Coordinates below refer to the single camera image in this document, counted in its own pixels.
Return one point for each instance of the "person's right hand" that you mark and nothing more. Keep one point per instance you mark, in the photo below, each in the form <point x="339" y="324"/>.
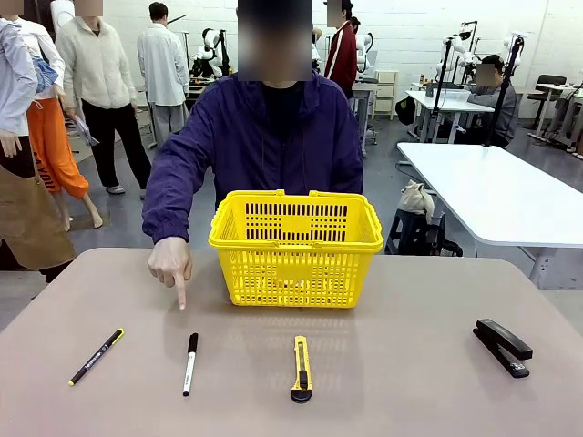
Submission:
<point x="168" y="261"/>

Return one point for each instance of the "black white marker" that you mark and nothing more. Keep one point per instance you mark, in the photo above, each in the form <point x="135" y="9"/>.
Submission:
<point x="190" y="364"/>

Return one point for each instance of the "yellow black utility knife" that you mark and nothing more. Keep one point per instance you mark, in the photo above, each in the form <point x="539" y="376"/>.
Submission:
<point x="300" y="364"/>

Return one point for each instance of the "person's right forearm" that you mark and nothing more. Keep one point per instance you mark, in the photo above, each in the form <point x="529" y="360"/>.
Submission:
<point x="166" y="214"/>

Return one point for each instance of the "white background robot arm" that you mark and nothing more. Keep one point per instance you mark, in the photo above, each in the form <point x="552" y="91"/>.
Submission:
<point x="363" y="47"/>
<point x="209" y="45"/>
<point x="464" y="57"/>

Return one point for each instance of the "yellow plastic shopping basket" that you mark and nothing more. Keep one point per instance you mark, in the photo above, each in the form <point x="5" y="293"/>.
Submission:
<point x="255" y="248"/>

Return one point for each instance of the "person in purple jacket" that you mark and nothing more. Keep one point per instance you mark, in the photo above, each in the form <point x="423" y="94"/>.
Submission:
<point x="282" y="136"/>

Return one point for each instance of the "person in white shirt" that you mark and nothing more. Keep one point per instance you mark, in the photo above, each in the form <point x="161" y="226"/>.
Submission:
<point x="161" y="68"/>

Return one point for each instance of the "person in white fleece jacket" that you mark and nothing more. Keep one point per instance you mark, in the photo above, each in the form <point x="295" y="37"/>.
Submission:
<point x="98" y="73"/>

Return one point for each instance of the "person in dark red jacket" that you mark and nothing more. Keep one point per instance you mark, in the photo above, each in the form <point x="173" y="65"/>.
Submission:
<point x="341" y="59"/>

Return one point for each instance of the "seated person in grey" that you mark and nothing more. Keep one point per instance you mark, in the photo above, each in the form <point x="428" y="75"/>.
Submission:
<point x="498" y="104"/>

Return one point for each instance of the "black yellow pen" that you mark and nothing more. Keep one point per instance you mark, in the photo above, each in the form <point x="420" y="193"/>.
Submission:
<point x="96" y="357"/>

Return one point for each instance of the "mannequin with brown apron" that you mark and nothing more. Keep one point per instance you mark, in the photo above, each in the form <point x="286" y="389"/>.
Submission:
<point x="27" y="218"/>

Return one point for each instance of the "black stool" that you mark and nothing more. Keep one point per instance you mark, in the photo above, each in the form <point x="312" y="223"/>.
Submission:
<point x="410" y="232"/>

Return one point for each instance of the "beige cloth bag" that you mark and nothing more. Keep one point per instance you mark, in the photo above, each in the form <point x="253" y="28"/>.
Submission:
<point x="416" y="200"/>

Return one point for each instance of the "white standing air conditioner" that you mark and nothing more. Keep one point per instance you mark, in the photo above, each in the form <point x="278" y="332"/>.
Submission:
<point x="61" y="13"/>

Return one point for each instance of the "white drawer cabinet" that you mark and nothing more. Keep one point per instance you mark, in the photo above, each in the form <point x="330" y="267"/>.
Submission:
<point x="386" y="91"/>

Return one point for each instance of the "black hanging bag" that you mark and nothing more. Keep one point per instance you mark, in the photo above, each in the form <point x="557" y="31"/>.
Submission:
<point x="405" y="111"/>

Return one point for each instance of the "white background desk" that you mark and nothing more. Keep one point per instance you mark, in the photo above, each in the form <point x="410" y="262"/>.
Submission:
<point x="442" y="104"/>

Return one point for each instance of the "thin black stand pole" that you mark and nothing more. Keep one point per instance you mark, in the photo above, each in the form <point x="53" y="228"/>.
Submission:
<point x="441" y="77"/>

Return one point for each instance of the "large white table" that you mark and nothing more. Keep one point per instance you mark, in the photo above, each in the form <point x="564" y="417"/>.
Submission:
<point x="501" y="196"/>

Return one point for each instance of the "black stapler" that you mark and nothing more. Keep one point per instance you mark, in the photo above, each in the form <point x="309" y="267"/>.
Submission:
<point x="501" y="343"/>

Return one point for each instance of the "tall black tripod pole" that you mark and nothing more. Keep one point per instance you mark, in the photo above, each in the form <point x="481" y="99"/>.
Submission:
<point x="503" y="95"/>

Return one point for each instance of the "black office chair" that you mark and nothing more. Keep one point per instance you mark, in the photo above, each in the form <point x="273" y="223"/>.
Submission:
<point x="549" y="84"/>

